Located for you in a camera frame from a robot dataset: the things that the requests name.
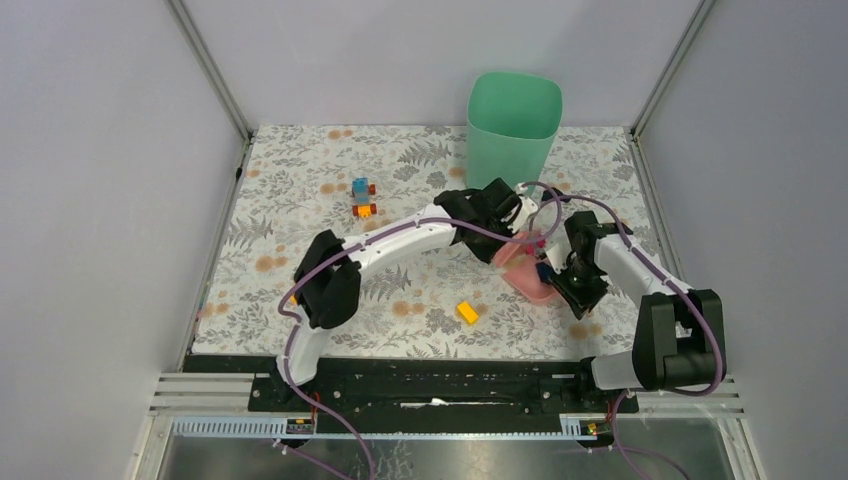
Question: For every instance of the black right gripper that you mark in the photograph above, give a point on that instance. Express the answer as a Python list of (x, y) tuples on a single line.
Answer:
[(579, 302)]

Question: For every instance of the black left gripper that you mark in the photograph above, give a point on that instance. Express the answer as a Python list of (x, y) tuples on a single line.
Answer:
[(484, 254)]

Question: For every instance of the pink hand brush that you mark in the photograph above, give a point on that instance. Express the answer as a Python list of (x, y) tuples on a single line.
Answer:
[(513, 250)]

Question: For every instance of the pink dustpan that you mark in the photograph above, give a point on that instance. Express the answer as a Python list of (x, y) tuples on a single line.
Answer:
[(523, 277)]

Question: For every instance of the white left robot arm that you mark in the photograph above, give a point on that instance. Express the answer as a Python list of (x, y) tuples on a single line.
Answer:
[(329, 281)]

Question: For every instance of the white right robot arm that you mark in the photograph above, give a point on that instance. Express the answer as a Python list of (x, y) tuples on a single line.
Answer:
[(678, 340)]

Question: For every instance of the small blue paper ball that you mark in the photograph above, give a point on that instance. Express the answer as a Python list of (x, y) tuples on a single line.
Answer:
[(544, 272)]

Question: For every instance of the magenta paper scrap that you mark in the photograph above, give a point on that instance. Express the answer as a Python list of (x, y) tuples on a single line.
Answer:
[(537, 249)]

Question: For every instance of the green waste bin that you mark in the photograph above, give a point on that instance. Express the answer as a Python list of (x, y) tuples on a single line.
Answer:
[(512, 120)]

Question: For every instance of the small yellow block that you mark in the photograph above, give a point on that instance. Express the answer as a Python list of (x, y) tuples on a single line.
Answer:
[(466, 311)]

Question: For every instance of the blue toy brick car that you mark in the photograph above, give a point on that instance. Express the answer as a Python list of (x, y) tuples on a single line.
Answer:
[(362, 191)]

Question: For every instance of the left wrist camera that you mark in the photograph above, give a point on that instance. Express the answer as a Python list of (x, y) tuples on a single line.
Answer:
[(524, 211)]

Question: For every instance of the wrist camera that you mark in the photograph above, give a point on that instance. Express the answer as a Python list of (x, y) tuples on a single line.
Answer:
[(524, 211), (556, 251)]

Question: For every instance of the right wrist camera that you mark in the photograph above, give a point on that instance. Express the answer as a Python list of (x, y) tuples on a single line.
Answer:
[(556, 251)]

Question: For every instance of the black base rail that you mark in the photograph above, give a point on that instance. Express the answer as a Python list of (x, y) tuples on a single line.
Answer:
[(384, 396)]

